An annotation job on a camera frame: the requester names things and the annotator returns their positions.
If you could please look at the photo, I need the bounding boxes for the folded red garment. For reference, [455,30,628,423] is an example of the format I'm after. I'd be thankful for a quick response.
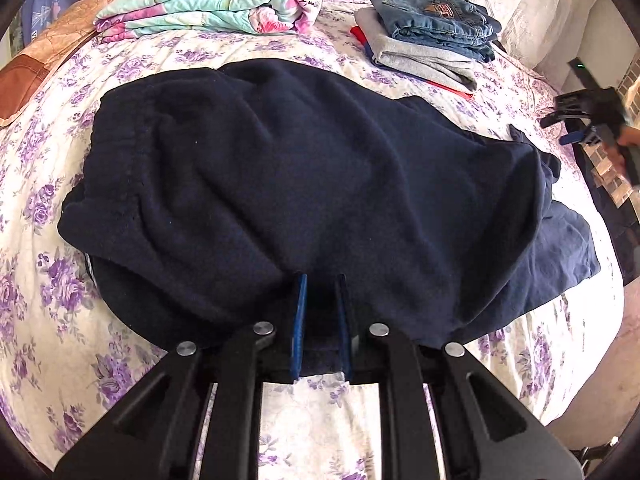
[350,25,475,101]

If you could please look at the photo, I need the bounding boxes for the person's right hand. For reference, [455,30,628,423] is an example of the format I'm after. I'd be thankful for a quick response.
[601,126,640,177]

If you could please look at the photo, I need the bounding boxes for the folded floral quilt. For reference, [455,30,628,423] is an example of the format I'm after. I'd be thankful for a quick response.
[94,0,331,41]

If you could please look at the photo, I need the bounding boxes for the blue printed cloth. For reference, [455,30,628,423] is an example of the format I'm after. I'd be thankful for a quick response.
[22,0,77,48]

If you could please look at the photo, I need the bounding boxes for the purple floral bed sheet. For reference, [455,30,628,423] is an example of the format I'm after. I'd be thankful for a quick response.
[0,0,626,480]

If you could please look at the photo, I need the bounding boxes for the folded grey pants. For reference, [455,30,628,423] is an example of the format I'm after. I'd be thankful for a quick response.
[355,7,480,93]

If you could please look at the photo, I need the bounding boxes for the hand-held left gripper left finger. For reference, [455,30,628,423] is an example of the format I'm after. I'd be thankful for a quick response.
[52,272,307,480]

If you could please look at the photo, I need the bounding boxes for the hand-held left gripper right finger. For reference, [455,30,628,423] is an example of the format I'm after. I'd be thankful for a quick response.
[334,274,587,480]

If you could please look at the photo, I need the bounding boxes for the folded blue jeans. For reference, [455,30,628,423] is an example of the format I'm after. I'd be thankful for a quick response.
[369,0,503,63]

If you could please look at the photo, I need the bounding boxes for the navy blue pants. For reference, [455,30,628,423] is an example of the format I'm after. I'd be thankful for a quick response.
[56,58,601,379]

